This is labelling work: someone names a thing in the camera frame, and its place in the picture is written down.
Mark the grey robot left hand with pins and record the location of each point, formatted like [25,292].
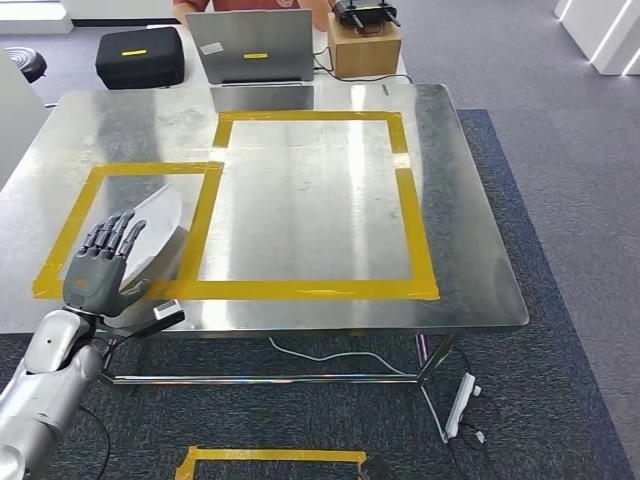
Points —
[95,278]

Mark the white curved plastic part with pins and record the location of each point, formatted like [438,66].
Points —
[160,225]

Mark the person's left forearm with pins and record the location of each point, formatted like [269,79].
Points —
[322,16]

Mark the person's right forearm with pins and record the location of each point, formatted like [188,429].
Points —
[180,10]

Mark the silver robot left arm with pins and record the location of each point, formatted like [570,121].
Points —
[45,391]

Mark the stainless steel workbench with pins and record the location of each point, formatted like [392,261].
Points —
[310,218]

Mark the small yellow tape square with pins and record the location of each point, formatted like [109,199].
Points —
[69,228]

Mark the black carrying case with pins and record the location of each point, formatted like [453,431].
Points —
[140,66]

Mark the black round stool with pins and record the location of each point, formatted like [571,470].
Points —
[27,63]

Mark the silver laptop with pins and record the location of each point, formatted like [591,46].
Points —
[250,40]

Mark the person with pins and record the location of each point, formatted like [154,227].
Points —
[250,3]

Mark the brown cardboard box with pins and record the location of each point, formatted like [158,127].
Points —
[365,56]

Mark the large yellow tape square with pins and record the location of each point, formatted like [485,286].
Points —
[415,232]

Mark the black router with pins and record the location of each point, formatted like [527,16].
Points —
[365,12]

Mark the white power strip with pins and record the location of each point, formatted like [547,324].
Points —
[460,407]

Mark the small white adapter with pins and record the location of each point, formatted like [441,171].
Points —
[480,437]

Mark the white lit display plinth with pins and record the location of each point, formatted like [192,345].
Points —
[600,33]

